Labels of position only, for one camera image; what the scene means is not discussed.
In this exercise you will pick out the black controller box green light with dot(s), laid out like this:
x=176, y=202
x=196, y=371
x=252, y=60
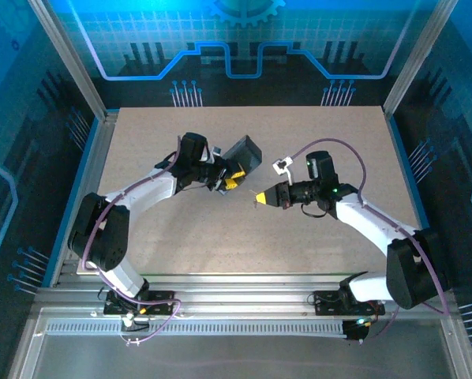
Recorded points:
x=354, y=329

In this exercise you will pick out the aluminium frame rail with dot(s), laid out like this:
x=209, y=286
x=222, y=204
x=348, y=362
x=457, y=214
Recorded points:
x=244, y=290

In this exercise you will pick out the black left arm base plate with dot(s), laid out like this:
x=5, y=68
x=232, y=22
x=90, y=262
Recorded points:
x=161, y=302

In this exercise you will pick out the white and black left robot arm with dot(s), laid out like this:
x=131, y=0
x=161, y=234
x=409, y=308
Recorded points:
x=102, y=233

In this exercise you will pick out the dark grey box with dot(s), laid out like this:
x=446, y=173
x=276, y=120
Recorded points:
x=246, y=154

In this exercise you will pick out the blue table edge strip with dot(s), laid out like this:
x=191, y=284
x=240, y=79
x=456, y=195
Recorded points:
x=64, y=197

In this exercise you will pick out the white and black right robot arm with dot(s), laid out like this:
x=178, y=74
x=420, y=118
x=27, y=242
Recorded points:
x=409, y=272

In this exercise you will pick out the aluminium frame post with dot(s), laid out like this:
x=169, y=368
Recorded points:
x=417, y=55
x=68, y=59

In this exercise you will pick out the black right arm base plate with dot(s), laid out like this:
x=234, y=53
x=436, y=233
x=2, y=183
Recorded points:
x=327, y=302

